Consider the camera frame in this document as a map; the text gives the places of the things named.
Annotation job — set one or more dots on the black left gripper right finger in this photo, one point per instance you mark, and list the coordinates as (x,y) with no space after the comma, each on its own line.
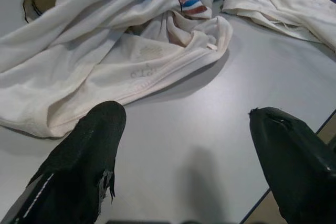
(296,171)

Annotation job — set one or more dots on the plain white garment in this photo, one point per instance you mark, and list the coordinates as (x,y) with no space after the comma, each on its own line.
(275,3)

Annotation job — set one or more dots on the white shirt blue red print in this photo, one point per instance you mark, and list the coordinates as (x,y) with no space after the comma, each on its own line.
(78,51)

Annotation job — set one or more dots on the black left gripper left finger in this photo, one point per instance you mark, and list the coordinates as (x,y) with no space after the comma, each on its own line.
(78,161)

